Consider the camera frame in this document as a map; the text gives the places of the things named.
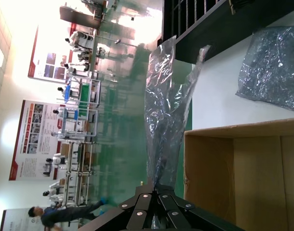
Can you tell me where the wall poster with photo row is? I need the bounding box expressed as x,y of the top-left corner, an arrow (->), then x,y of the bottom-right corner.
8,100 -> 64,181

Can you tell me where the grey antistatic bubble bag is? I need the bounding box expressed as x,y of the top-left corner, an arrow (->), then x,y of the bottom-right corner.
144,35 -> 212,191
235,25 -> 294,113

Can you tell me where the white open shelf frame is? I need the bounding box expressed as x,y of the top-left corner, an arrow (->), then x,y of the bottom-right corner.
57,108 -> 99,143

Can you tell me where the black slotted plastic container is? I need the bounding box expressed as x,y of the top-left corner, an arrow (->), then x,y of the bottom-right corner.
161,0 -> 294,65

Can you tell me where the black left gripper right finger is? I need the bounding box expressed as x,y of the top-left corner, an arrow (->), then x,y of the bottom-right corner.
154,188 -> 245,231

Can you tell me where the wall poster with large photos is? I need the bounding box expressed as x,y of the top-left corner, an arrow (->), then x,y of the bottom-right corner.
27,24 -> 74,80

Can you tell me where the wall poster with round icons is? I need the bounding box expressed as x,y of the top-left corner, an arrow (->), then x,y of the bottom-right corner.
0,208 -> 43,231

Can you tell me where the white shelf with green panel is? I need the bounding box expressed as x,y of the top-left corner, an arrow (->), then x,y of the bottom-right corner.
65,79 -> 102,109

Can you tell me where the white tube frame workbench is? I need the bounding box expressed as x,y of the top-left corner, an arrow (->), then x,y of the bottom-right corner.
61,172 -> 96,208
61,141 -> 99,174

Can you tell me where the brown cardboard box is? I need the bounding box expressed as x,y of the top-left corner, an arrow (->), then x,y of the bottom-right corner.
183,117 -> 294,231

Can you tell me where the dark brown board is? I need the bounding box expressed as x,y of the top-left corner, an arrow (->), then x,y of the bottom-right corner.
59,6 -> 102,29

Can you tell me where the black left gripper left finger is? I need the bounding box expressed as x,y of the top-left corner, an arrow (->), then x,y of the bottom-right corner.
78,180 -> 155,231

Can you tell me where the white humanoid robot black head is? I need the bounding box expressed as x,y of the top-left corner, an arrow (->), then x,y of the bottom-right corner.
64,30 -> 94,52
57,86 -> 72,97
42,181 -> 64,202
51,128 -> 65,140
45,153 -> 66,169
52,108 -> 66,119
64,62 -> 91,76

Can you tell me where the person in dark clothes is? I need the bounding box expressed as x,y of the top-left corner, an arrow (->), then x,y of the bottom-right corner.
28,197 -> 110,228

